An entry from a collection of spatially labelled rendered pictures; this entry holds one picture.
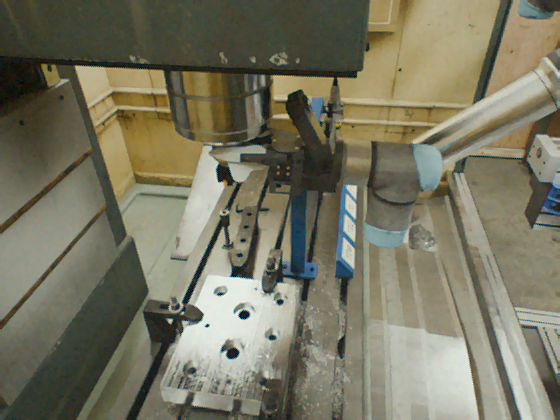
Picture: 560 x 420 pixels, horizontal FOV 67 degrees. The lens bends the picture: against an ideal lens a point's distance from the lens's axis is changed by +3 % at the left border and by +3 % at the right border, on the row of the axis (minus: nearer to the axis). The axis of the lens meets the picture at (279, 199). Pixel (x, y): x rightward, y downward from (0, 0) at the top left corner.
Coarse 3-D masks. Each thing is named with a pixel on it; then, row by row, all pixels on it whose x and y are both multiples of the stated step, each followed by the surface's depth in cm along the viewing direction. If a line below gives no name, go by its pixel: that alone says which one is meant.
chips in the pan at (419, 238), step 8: (416, 216) 174; (408, 232) 167; (416, 232) 165; (424, 232) 165; (408, 240) 162; (416, 240) 161; (424, 240) 161; (432, 240) 161; (416, 248) 158; (424, 248) 158
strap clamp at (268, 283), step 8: (272, 256) 98; (280, 256) 104; (272, 264) 99; (280, 264) 107; (264, 272) 100; (272, 272) 100; (280, 272) 107; (264, 280) 98; (272, 280) 98; (280, 280) 108; (264, 288) 97; (272, 288) 97
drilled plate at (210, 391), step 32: (224, 288) 99; (256, 288) 98; (288, 288) 98; (224, 320) 91; (256, 320) 91; (288, 320) 91; (192, 352) 85; (224, 352) 86; (256, 352) 84; (288, 352) 84; (160, 384) 79; (192, 384) 79; (224, 384) 79; (256, 384) 79
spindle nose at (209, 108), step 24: (168, 72) 56; (192, 72) 54; (168, 96) 59; (192, 96) 56; (216, 96) 55; (240, 96) 56; (264, 96) 59; (192, 120) 58; (216, 120) 57; (240, 120) 58; (264, 120) 61; (216, 144) 60
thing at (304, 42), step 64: (0, 0) 48; (64, 0) 47; (128, 0) 45; (192, 0) 44; (256, 0) 43; (320, 0) 42; (64, 64) 51; (128, 64) 50; (192, 64) 48; (256, 64) 47; (320, 64) 46
